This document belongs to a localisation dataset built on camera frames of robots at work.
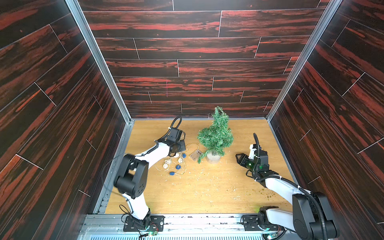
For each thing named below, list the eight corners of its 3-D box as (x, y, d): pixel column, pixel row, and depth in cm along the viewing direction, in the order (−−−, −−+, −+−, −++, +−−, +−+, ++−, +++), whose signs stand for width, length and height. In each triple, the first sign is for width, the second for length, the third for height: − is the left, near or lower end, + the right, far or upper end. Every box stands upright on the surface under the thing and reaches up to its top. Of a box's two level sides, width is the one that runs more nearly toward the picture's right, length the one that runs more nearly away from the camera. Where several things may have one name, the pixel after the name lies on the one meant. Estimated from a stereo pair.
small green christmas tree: (198, 169, 94) (200, 126, 62) (197, 153, 102) (199, 106, 71) (222, 169, 94) (238, 126, 62) (220, 152, 102) (232, 106, 70)
